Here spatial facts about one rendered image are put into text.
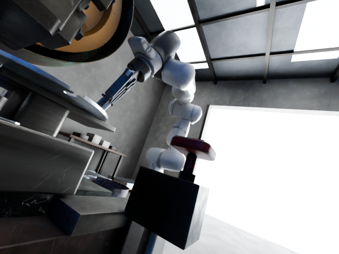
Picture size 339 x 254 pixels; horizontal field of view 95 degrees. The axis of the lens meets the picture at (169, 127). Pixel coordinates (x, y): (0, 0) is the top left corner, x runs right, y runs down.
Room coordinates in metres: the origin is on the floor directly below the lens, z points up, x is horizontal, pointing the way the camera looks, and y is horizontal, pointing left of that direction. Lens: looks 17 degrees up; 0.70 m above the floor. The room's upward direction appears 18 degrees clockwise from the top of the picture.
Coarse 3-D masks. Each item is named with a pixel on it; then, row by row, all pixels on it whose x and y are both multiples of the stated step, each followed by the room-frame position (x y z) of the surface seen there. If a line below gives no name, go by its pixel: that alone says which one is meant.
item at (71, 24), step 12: (48, 0) 0.22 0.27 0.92; (60, 0) 0.23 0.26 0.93; (72, 0) 0.24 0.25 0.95; (84, 0) 0.25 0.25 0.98; (60, 12) 0.23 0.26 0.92; (72, 12) 0.25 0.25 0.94; (72, 24) 0.27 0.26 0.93; (60, 36) 0.27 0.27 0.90; (72, 36) 0.28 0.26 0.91; (48, 48) 0.33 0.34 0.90
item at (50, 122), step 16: (0, 80) 0.27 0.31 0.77; (16, 80) 0.24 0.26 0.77; (16, 96) 0.30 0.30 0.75; (32, 96) 0.28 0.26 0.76; (48, 96) 0.28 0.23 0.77; (0, 112) 0.32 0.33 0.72; (16, 112) 0.28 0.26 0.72; (32, 112) 0.29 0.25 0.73; (48, 112) 0.31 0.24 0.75; (64, 112) 0.33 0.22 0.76; (80, 112) 0.34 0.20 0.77; (32, 128) 0.30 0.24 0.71; (48, 128) 0.32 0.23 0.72; (96, 128) 0.47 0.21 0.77; (112, 128) 0.42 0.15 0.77
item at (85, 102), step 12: (0, 60) 0.21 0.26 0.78; (12, 60) 0.19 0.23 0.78; (24, 60) 0.20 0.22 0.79; (24, 72) 0.22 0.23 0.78; (36, 72) 0.21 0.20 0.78; (48, 84) 0.24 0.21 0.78; (60, 84) 0.23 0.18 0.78; (60, 96) 0.29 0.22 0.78; (72, 96) 0.27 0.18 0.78; (84, 96) 0.26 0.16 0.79; (84, 108) 0.32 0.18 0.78; (96, 108) 0.29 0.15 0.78
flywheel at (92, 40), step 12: (120, 0) 0.65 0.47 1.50; (84, 12) 0.59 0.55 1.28; (96, 12) 0.63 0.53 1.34; (108, 12) 0.64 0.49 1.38; (120, 12) 0.67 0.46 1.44; (84, 24) 0.61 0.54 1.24; (96, 24) 0.65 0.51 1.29; (108, 24) 0.66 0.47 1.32; (84, 36) 0.61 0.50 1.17; (96, 36) 0.64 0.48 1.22; (108, 36) 0.68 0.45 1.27; (36, 48) 0.55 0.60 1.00; (60, 48) 0.56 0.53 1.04; (72, 48) 0.59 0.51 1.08; (84, 48) 0.63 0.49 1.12; (96, 48) 0.66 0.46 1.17
